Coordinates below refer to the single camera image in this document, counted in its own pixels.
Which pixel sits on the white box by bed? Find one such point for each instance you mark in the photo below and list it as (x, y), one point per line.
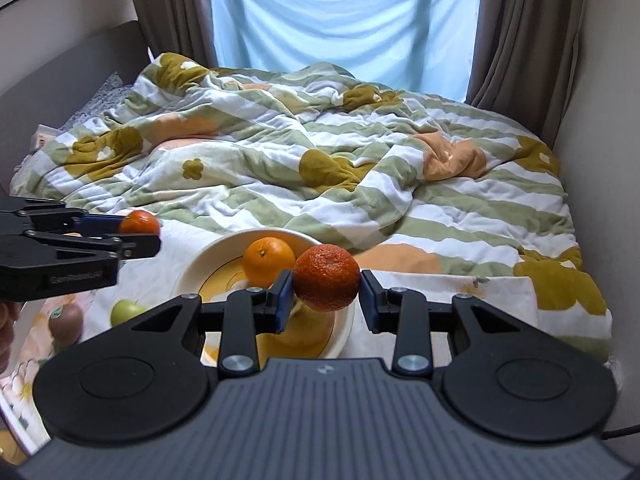
(42, 136)

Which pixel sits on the brown curtain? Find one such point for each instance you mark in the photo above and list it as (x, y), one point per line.
(525, 58)
(181, 26)

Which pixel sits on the left hand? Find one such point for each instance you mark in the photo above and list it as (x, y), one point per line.
(9, 314)

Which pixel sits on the large orange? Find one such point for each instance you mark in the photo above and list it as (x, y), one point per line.
(265, 259)

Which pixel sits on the large green apple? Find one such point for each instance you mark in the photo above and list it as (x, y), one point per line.
(124, 310)

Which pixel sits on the cream oval bowl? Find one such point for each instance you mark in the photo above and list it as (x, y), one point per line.
(297, 332)

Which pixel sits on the right brown curtain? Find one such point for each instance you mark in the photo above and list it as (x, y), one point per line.
(525, 58)

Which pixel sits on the small mandarin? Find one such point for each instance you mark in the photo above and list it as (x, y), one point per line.
(139, 222)

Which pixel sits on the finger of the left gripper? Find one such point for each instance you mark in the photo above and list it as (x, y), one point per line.
(126, 246)
(20, 214)

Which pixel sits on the light blue window cloth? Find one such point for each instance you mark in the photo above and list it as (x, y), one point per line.
(417, 45)

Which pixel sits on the brown kiwi with sticker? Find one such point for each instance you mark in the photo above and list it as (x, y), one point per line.
(66, 323)

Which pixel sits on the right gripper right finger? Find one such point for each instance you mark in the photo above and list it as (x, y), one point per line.
(404, 313)

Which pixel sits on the left brown curtain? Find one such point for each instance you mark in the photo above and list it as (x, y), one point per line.
(181, 26)

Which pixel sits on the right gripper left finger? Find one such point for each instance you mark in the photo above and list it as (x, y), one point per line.
(248, 313)

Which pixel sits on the grey bed headboard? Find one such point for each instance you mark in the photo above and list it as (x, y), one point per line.
(59, 88)

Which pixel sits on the floral striped quilt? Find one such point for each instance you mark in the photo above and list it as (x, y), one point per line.
(413, 182)

